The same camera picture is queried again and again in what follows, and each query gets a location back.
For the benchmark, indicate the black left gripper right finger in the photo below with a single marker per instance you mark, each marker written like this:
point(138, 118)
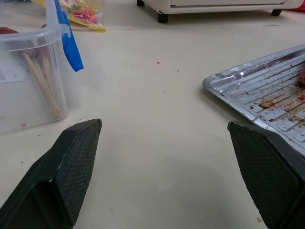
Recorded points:
point(267, 171)

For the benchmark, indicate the yellow snack bag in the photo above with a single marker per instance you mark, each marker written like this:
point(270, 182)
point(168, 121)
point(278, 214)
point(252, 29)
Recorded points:
point(81, 14)

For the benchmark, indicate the clear plastic container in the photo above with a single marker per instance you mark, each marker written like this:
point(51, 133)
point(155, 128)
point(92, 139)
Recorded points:
point(31, 78)

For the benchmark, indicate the wooden skewer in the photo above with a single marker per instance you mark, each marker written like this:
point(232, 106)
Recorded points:
point(43, 87)
point(47, 71)

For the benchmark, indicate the silver foil baking tray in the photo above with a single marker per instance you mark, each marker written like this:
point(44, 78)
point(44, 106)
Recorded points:
point(267, 93)

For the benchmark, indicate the blue container latch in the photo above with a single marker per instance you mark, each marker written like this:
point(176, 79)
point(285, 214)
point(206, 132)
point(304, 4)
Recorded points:
point(69, 41)

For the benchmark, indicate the white toaster oven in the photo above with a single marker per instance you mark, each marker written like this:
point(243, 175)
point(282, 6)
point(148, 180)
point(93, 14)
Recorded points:
point(214, 7)

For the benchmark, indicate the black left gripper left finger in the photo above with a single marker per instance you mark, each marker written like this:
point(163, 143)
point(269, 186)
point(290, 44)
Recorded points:
point(59, 171)

